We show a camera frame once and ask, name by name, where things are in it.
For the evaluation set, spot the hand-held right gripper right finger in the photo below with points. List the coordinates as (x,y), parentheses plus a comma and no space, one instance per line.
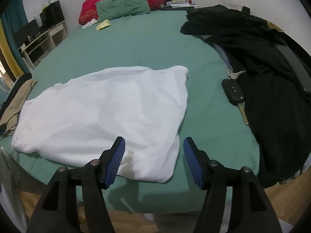
(193,165)

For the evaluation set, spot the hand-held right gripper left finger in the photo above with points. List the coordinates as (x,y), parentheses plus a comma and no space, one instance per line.
(115,165)

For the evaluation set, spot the white zip hooded jacket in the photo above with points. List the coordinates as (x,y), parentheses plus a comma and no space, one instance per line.
(97,114)

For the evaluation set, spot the pile of black clothes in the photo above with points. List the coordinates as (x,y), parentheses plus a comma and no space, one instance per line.
(267,77)

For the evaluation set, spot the black car key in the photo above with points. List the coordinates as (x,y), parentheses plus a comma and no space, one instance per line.
(233,89)

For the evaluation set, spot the silver metal keys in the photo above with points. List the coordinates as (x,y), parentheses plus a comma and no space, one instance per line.
(235,75)

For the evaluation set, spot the person's grey trouser leg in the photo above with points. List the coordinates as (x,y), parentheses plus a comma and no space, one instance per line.
(9,187)

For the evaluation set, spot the tan pants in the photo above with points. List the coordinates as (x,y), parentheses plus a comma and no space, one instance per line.
(17,102)

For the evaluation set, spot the bed with green sheet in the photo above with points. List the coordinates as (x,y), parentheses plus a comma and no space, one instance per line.
(158,48)

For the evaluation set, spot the yellow packet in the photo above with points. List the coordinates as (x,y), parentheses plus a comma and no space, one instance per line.
(103,25)

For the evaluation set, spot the black smartphone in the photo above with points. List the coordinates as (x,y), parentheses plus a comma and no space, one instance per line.
(295,68)

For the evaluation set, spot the beige computer desk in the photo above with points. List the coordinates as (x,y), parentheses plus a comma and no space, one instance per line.
(46,41)

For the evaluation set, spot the white and green tissue packet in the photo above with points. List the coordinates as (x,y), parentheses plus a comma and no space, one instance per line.
(88,23)

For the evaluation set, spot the yellow curtain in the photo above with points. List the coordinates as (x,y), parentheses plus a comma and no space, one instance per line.
(7,53)

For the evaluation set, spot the large red patterned pillow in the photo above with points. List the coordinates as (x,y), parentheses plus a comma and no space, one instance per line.
(88,7)

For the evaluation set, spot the green pillow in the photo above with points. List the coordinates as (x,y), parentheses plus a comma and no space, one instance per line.
(124,4)

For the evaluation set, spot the black flat monitor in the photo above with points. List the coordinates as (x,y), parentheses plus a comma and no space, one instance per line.
(25,31)

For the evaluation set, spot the brown paper bags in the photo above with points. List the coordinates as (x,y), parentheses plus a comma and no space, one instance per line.
(274,25)

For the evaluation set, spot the stack of books and papers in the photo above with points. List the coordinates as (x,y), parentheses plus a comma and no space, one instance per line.
(181,3)

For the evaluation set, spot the dark red box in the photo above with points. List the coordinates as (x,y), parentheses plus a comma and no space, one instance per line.
(246,10)

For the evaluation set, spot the black computer tower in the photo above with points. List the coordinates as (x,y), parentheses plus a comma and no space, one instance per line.
(52,13)

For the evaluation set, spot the yellow green item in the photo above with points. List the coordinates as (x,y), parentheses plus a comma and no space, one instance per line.
(45,7)

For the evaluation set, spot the teal curtain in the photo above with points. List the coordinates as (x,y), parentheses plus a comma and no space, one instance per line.
(12,17)

